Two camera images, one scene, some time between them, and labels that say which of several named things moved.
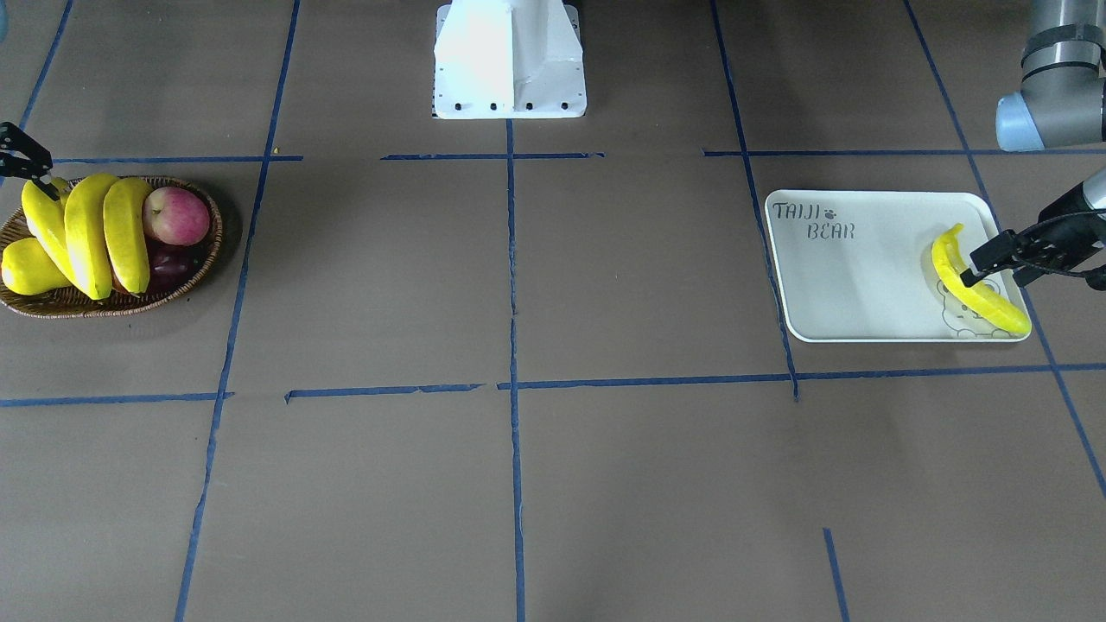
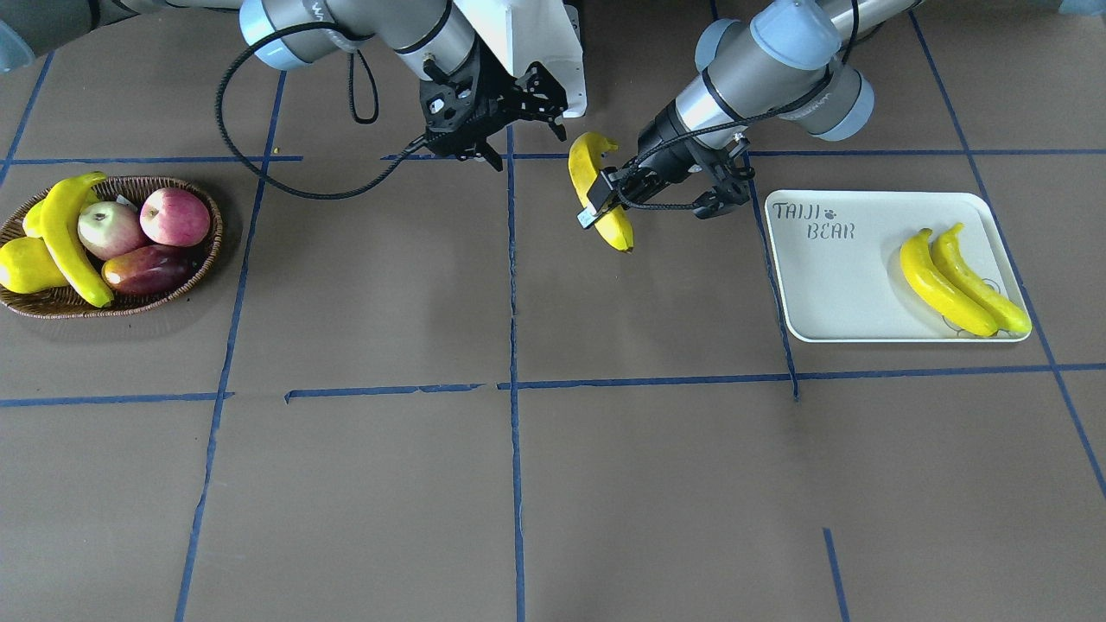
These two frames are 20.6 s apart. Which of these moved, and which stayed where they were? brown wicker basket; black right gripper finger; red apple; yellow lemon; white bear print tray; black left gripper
Moved: black right gripper finger; black left gripper
Stayed: yellow lemon; brown wicker basket; white bear print tray; red apple
